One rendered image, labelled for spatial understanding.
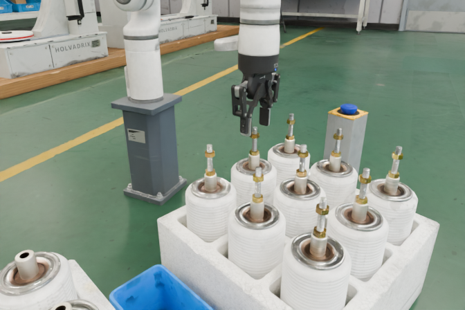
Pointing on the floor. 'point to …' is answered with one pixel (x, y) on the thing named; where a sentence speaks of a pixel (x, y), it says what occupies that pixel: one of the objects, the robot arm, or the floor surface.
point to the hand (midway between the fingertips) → (255, 124)
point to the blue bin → (156, 293)
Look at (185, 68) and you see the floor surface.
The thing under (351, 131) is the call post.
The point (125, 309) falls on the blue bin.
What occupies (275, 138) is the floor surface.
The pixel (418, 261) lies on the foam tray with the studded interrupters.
